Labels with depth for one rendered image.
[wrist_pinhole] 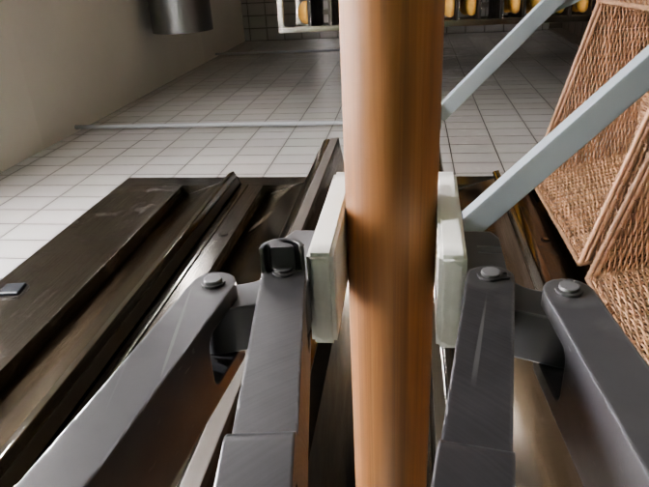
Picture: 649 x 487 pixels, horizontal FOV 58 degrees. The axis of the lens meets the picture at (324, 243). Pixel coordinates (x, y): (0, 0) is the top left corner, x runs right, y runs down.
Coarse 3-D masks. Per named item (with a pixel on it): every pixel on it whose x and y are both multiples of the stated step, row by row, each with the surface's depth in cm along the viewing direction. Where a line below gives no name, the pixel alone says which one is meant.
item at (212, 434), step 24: (336, 144) 164; (336, 168) 158; (312, 192) 130; (312, 216) 123; (312, 360) 106; (240, 384) 73; (216, 408) 69; (216, 432) 65; (192, 456) 63; (216, 456) 63; (192, 480) 60
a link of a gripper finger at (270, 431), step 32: (288, 256) 16; (288, 288) 15; (256, 320) 14; (288, 320) 14; (256, 352) 13; (288, 352) 13; (256, 384) 12; (288, 384) 12; (256, 416) 11; (288, 416) 11; (224, 448) 10; (256, 448) 10; (288, 448) 10; (224, 480) 9; (256, 480) 9; (288, 480) 9
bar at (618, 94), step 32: (544, 0) 91; (576, 0) 91; (512, 32) 93; (480, 64) 96; (640, 64) 49; (448, 96) 100; (608, 96) 50; (640, 96) 50; (576, 128) 52; (544, 160) 54; (512, 192) 55; (480, 224) 57; (448, 352) 39; (448, 384) 37
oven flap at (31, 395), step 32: (224, 192) 167; (160, 224) 164; (192, 224) 144; (128, 256) 147; (160, 256) 129; (128, 288) 125; (160, 288) 123; (96, 320) 115; (128, 320) 110; (64, 352) 107; (96, 352) 99; (32, 384) 100; (64, 384) 91; (0, 416) 93; (32, 416) 84; (64, 416) 89; (0, 448) 84; (32, 448) 82; (0, 480) 76
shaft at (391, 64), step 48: (384, 0) 15; (432, 0) 16; (384, 48) 16; (432, 48) 16; (384, 96) 16; (432, 96) 17; (384, 144) 17; (432, 144) 17; (384, 192) 18; (432, 192) 18; (384, 240) 18; (432, 240) 19; (384, 288) 19; (432, 288) 20; (384, 336) 20; (384, 384) 21; (384, 432) 22; (384, 480) 23
